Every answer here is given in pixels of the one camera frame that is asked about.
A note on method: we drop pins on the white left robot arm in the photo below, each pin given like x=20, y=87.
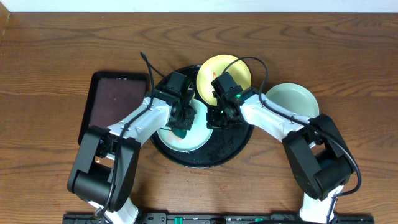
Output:
x=104, y=168

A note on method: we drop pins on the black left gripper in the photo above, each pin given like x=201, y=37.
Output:
x=186, y=118

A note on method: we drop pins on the black rectangular tray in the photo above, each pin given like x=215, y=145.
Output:
x=111, y=97

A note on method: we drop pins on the green and yellow sponge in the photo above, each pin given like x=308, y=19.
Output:
x=179, y=133

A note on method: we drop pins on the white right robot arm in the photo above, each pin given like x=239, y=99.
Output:
x=320, y=161

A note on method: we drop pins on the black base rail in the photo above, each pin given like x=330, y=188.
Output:
x=162, y=218

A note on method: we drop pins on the mint green plate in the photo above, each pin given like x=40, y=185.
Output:
x=295, y=98
x=195, y=138

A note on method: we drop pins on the yellow plate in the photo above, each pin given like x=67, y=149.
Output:
x=213, y=68

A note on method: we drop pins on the round black tray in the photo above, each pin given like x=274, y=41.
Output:
x=223, y=145

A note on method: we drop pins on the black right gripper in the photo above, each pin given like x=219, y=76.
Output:
x=211, y=121

